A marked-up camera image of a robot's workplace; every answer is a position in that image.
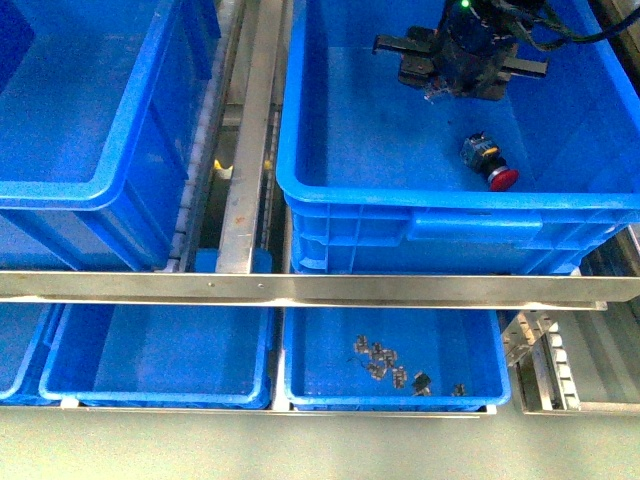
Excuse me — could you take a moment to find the pile of metal clips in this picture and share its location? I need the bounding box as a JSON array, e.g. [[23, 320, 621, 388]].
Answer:
[[344, 334, 469, 399]]

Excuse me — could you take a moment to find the steel divider beam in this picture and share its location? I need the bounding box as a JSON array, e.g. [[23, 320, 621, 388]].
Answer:
[[216, 0, 285, 275]]

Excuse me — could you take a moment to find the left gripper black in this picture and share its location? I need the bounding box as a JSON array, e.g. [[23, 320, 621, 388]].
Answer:
[[372, 1, 548, 100]]

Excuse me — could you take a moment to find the steel front rail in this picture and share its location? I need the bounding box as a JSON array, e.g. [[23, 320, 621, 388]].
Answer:
[[1, 271, 639, 310]]

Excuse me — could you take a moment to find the left roller track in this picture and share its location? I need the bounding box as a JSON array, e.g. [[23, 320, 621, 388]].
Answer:
[[163, 1, 246, 273]]

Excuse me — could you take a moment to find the lower blue tray far left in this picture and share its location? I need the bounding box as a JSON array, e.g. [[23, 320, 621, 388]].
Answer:
[[1, 303, 63, 406]]

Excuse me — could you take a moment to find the middle large blue bin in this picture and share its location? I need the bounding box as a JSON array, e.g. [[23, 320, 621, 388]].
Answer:
[[1, 1, 221, 271]]

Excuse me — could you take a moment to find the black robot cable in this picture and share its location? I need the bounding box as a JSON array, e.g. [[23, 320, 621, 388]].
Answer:
[[514, 0, 640, 51]]

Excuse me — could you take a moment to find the large blue bin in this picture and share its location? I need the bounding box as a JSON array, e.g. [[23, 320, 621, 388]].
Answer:
[[276, 1, 639, 275], [1, 1, 221, 271]]

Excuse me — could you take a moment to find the right large blue bin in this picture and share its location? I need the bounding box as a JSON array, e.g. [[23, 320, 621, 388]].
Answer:
[[276, 1, 639, 275]]

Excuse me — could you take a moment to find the lower blue tray with clips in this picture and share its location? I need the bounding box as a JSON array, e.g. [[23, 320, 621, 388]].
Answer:
[[284, 308, 511, 412]]

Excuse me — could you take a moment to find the red mushroom push button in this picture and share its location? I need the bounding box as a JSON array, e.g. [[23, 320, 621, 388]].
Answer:
[[460, 132, 519, 192]]

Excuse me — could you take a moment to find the roller track far right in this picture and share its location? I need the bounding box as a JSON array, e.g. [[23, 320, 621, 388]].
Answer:
[[498, 311, 581, 415]]

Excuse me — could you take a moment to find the roller track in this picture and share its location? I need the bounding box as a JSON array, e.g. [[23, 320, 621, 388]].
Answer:
[[498, 311, 581, 415], [163, 1, 246, 273]]

